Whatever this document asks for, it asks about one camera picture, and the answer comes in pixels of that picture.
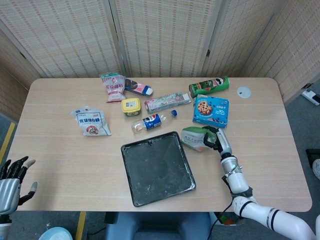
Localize black hanging cable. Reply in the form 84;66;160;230
208;199;235;240

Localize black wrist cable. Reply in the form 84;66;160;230
221;162;244;188

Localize white round table grommet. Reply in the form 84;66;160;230
236;86;252;99

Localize clear blue-label soda bottle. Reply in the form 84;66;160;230
130;109;179;136

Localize white sugar bag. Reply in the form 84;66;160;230
70;105;113;137

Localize long floral wrap box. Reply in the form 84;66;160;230
144;91;193;114

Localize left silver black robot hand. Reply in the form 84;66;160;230
0;156;38;216

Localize blue cookie box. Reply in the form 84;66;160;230
192;94;230;129

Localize green corn starch bag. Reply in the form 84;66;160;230
180;126;218;153

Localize yellow-lidded green tub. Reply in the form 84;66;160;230
121;97;142;118

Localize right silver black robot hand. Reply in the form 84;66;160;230
202;126;233;157

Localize dark blue pink carton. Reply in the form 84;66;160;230
124;78;154;97

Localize black baking tray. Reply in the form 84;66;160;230
120;130;197;208

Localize green chips can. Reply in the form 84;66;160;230
188;75;230;98

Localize woven folding screen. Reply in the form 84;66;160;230
0;0;320;105

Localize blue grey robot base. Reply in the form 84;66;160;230
104;211;212;240

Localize pink white snack bag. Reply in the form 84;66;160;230
100;72;127;104

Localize light blue bucket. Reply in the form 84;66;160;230
38;226;73;240

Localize white shoe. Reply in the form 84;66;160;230
312;158;320;180

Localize white power strip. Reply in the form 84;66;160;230
301;83;320;105

